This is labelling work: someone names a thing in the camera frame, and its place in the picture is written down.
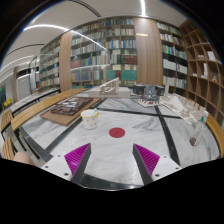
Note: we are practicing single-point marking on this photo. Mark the large wooden bookshelf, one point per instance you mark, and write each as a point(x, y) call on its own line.
point(139, 51)

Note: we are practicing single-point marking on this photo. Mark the white dotted cup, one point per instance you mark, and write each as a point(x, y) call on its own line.
point(90, 118)

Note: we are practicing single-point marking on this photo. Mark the clear plastic water bottle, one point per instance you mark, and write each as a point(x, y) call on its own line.
point(198, 131)

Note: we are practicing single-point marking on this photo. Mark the wooden slatted bench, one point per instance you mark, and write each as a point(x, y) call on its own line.
point(8, 150)

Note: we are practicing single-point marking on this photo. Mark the white landscape model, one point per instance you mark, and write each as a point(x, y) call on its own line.
point(187, 109)

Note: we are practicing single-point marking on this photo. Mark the brown architectural site model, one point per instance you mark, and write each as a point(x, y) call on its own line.
point(68, 111)

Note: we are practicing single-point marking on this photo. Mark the red round sticker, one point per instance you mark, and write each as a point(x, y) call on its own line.
point(117, 132)

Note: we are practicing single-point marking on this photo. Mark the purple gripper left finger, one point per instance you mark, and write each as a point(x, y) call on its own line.
point(77, 161)

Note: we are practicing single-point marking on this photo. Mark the white building model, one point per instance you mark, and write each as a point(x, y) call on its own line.
point(110, 89)

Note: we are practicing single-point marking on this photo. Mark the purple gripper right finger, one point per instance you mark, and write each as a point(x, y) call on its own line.
point(146, 161)

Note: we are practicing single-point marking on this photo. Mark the wooden cubby shelf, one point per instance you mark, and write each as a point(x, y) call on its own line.
point(205, 82)

